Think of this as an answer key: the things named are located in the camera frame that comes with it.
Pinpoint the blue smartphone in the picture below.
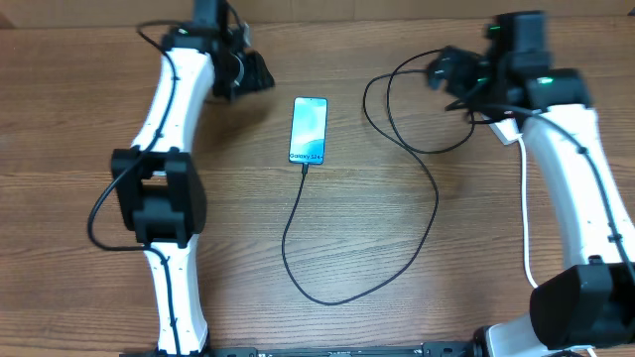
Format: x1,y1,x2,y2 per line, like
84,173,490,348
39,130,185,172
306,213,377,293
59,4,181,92
289,97,328,165

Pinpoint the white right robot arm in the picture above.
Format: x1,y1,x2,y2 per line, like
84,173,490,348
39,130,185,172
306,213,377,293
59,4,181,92
428,11,634,356

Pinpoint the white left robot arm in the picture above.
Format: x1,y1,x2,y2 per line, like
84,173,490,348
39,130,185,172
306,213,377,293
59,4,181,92
107,0,275,356

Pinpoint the white power strip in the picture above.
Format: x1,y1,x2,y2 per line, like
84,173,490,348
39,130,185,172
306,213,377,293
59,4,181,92
489,119,522,146

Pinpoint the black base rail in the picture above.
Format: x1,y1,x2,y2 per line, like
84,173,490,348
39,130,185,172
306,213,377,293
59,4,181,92
118,339,562,357

